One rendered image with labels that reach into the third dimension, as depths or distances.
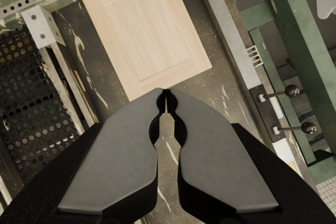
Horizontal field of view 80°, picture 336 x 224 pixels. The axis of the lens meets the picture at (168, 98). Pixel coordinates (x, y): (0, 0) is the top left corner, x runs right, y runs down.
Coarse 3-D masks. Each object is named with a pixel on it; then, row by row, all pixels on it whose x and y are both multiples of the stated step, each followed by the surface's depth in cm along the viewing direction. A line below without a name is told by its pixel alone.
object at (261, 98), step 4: (292, 84) 58; (288, 88) 58; (292, 88) 58; (296, 88) 57; (276, 92) 63; (280, 92) 62; (284, 92) 61; (288, 92) 58; (292, 92) 58; (296, 92) 57; (260, 96) 67; (264, 96) 66; (268, 96) 65; (292, 96) 58; (260, 100) 67; (264, 100) 67
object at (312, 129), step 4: (304, 124) 59; (308, 124) 58; (312, 124) 58; (272, 128) 68; (276, 128) 67; (280, 128) 66; (284, 128) 65; (288, 128) 64; (292, 128) 63; (296, 128) 62; (300, 128) 61; (304, 128) 59; (308, 128) 58; (312, 128) 58; (276, 132) 67; (304, 132) 59; (308, 132) 58; (312, 132) 58
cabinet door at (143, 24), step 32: (96, 0) 69; (128, 0) 70; (160, 0) 70; (128, 32) 70; (160, 32) 70; (192, 32) 70; (128, 64) 70; (160, 64) 70; (192, 64) 70; (128, 96) 70
